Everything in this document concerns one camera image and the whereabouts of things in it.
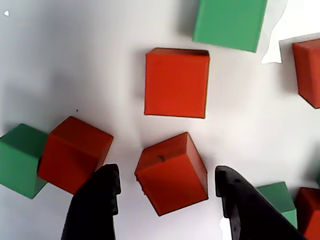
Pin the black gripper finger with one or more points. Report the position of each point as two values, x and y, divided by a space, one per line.
92 205
250 215

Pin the red wooden cube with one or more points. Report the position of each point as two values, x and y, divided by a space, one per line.
308 72
176 85
310 212
172 180
72 155

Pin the white round plate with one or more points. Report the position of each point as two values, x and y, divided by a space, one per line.
75 62

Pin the green wooden cube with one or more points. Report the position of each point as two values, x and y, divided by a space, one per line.
17 162
230 22
280 197

